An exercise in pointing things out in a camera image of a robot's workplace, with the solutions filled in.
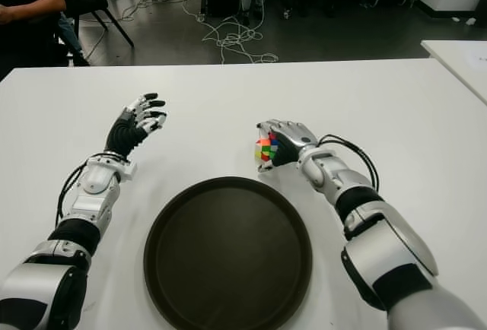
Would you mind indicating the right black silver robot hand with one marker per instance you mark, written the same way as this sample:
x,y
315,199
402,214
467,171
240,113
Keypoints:
x,y
293,143

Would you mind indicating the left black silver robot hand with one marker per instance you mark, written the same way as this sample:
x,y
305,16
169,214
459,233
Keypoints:
x,y
121,136

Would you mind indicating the multicoloured Rubik's cube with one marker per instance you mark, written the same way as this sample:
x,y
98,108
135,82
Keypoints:
x,y
264,151

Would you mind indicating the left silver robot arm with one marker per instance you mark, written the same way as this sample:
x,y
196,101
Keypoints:
x,y
42,280

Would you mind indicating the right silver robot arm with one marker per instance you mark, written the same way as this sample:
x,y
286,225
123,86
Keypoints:
x,y
380,238

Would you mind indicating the dark round plate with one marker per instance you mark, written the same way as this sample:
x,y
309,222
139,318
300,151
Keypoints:
x,y
228,257

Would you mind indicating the small white caster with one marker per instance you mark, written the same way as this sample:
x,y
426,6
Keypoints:
x,y
286,13

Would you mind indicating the seated person in black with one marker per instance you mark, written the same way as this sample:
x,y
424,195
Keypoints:
x,y
23,41

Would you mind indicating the black folding chair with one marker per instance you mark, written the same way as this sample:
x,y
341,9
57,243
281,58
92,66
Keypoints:
x,y
91,1

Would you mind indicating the white side table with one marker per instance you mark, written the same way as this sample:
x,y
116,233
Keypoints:
x,y
456,56

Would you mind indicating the white paper sheet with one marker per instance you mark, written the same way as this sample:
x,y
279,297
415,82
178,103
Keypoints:
x,y
479,58

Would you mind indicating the small white floor object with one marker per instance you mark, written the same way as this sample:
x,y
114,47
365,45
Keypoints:
x,y
471,21

